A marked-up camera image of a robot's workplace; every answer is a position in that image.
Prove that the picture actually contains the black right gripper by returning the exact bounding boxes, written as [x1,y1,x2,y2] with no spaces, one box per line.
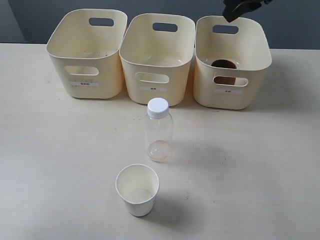
[222,0,272,23]

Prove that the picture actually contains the brown wooden cup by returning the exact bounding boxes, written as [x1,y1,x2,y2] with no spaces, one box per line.
[211,59,237,85]

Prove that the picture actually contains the clear plastic bottle white cap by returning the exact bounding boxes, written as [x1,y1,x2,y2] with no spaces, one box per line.
[144,97,174,163]

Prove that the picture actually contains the white paper cup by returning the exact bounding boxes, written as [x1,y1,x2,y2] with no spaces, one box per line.
[115,163,160,217]

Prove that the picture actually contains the right cream plastic bin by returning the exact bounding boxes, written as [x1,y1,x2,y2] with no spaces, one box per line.
[193,15,272,110]

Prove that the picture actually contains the cream plastic bin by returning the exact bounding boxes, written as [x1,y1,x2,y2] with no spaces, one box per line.
[193,15,272,110]
[46,8,128,99]
[119,13,196,106]

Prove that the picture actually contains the middle cream plastic bin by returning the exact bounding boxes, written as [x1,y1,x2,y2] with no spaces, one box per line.
[119,13,196,106]

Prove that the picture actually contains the left cream plastic bin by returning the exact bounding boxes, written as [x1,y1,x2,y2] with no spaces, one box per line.
[46,8,128,99]

